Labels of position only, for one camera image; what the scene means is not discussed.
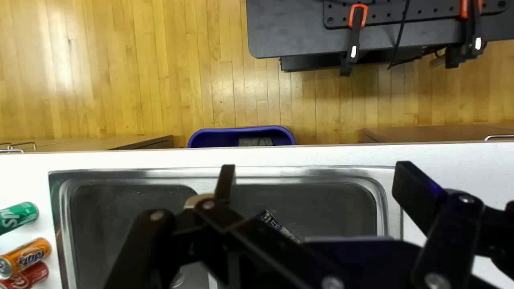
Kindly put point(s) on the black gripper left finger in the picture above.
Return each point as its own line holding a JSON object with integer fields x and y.
{"x": 160, "y": 251}

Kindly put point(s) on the stainless steel double sink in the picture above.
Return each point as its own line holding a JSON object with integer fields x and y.
{"x": 106, "y": 214}

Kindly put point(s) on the wooden lower cabinet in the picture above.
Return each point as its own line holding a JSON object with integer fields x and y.
{"x": 85, "y": 144}
{"x": 427, "y": 134}

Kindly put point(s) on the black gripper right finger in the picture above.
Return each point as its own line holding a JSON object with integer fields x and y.
{"x": 454, "y": 230}

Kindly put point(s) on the red soda can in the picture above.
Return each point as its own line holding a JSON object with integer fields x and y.
{"x": 25, "y": 277}

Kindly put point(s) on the black table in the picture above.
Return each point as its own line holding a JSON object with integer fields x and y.
{"x": 289, "y": 26}

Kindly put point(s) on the black perforated board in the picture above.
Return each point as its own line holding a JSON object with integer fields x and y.
{"x": 417, "y": 14}

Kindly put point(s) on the green soda can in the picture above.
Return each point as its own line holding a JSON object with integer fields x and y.
{"x": 16, "y": 218}

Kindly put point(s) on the orange black clamp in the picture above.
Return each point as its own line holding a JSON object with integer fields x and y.
{"x": 353, "y": 38}
{"x": 470, "y": 38}

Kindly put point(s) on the blue trash bin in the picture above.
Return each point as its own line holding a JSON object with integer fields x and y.
{"x": 241, "y": 136}

